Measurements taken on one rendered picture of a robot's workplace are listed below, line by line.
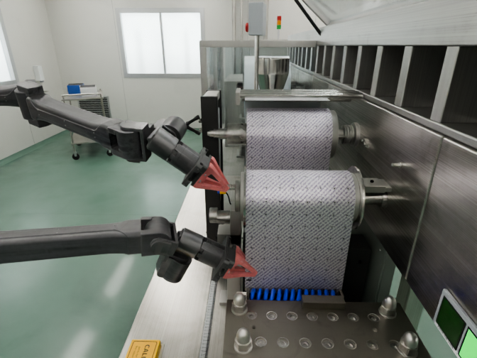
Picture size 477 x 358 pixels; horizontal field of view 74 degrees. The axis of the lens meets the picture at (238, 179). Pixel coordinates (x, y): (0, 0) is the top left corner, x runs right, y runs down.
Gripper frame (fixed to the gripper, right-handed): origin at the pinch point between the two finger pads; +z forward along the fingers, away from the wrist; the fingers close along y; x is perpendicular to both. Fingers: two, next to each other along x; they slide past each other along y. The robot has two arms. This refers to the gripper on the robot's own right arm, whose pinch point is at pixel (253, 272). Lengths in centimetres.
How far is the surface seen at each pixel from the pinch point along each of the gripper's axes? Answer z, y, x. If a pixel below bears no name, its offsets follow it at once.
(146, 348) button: -14.7, 9.1, -25.2
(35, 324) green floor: -64, -78, -157
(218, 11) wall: -94, -557, 65
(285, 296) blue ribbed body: 8.6, 3.5, 0.0
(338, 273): 17.6, 0.3, 9.6
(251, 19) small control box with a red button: -28, -58, 51
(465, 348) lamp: 21.1, 28.1, 23.2
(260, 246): -2.4, 0.2, 7.4
